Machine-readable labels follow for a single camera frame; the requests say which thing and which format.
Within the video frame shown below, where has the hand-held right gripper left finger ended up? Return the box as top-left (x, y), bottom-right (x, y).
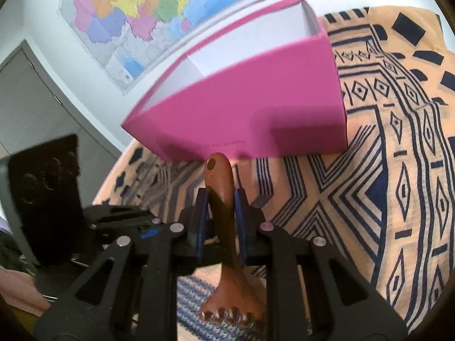
top-left (34, 188), bottom-right (212, 341)

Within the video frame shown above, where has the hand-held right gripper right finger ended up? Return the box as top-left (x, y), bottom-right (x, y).
top-left (233, 186), bottom-right (408, 341)

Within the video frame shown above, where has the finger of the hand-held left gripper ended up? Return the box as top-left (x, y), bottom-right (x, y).
top-left (94, 225), bottom-right (160, 251)
top-left (83, 204), bottom-right (160, 226)

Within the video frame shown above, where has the brown wooden massager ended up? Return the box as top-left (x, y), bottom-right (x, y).
top-left (199, 152), bottom-right (267, 327)

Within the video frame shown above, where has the pink cardboard box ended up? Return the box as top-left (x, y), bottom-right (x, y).
top-left (121, 0), bottom-right (349, 164)

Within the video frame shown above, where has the pink cloth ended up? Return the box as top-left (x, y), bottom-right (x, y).
top-left (0, 265), bottom-right (52, 318)

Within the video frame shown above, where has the grey door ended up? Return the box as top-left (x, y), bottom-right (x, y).
top-left (0, 39), bottom-right (123, 171)

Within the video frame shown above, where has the orange patterned blanket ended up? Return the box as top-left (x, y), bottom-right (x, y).
top-left (94, 5), bottom-right (455, 334)

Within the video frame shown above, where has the colourful wall map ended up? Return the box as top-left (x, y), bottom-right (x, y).
top-left (60, 0), bottom-right (377, 95)

